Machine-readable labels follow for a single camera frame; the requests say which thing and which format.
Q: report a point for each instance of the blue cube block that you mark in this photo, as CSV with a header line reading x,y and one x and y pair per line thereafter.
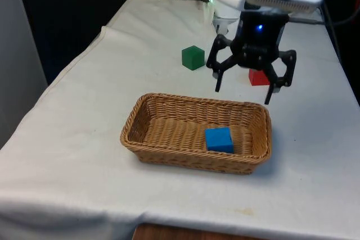
x,y
219,140

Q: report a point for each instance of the wicker basket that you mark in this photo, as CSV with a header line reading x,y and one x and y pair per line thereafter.
x,y
168,136

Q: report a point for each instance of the red cube block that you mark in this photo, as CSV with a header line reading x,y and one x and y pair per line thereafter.
x,y
257,78

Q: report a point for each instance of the green cube block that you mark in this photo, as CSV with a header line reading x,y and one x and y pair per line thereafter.
x,y
192,58

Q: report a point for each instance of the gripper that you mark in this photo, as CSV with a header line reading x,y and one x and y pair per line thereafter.
x,y
260,40

